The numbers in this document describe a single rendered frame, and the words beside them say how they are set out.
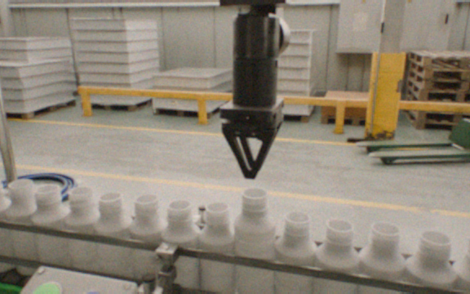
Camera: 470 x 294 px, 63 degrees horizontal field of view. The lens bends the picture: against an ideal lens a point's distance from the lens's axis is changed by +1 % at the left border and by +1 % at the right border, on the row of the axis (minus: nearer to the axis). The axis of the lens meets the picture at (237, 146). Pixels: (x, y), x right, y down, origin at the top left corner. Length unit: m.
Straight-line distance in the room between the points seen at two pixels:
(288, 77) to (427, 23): 2.58
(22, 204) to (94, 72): 6.37
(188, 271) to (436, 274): 0.34
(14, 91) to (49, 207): 6.20
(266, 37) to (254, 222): 0.24
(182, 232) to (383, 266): 0.28
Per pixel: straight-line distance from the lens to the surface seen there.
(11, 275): 0.82
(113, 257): 0.65
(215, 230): 0.57
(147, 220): 0.61
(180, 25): 8.13
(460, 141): 5.07
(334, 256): 0.54
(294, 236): 0.54
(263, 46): 0.46
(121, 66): 6.81
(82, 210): 0.67
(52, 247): 0.72
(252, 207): 0.52
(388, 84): 4.99
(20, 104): 6.85
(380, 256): 0.55
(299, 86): 5.86
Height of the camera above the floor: 1.42
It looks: 18 degrees down
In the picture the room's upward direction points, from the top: straight up
